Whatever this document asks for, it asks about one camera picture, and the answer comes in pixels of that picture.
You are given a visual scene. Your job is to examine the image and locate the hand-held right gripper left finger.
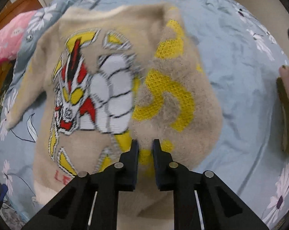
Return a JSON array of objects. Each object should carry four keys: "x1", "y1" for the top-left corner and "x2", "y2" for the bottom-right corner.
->
[{"x1": 21, "y1": 139, "x2": 139, "y2": 230}]

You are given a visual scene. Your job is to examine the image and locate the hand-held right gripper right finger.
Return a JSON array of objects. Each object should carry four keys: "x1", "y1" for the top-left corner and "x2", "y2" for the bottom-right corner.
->
[{"x1": 153, "y1": 139, "x2": 270, "y2": 230}]

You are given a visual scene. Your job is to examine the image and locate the beige fuzzy cartoon print sweater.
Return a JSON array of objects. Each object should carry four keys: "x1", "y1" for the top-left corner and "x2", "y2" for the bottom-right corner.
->
[{"x1": 5, "y1": 2, "x2": 223, "y2": 230}]

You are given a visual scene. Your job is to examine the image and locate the blue floral bed sheet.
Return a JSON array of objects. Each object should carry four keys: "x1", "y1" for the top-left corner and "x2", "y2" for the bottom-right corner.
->
[{"x1": 0, "y1": 0, "x2": 289, "y2": 230}]

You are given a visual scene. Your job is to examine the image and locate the olive green cloth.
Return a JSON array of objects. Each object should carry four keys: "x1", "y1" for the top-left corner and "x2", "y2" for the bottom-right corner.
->
[{"x1": 276, "y1": 77, "x2": 289, "y2": 159}]

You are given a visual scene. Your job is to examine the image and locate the pink floral pillow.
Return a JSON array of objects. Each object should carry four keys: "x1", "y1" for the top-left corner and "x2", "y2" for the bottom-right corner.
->
[{"x1": 0, "y1": 11, "x2": 40, "y2": 69}]

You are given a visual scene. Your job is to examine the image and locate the brown wooden headboard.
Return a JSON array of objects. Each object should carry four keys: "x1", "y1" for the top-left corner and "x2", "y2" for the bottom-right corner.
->
[{"x1": 0, "y1": 0, "x2": 43, "y2": 115}]

